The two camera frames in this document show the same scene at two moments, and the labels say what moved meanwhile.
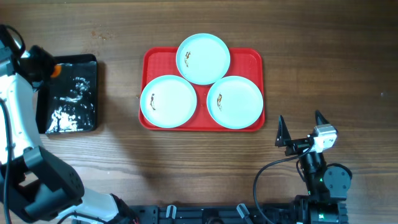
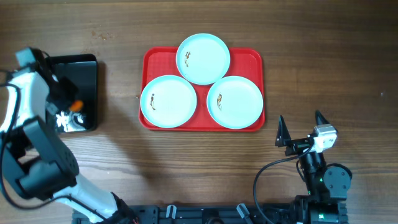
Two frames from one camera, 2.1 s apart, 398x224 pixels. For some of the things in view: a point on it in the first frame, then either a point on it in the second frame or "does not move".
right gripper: x=283 y=137 does not move
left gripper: x=41 y=62 -> x=65 y=90
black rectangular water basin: x=68 y=102 does not move
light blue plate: x=168 y=101 does not move
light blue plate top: x=203 y=58 does not move
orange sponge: x=57 y=70 -> x=77 y=105
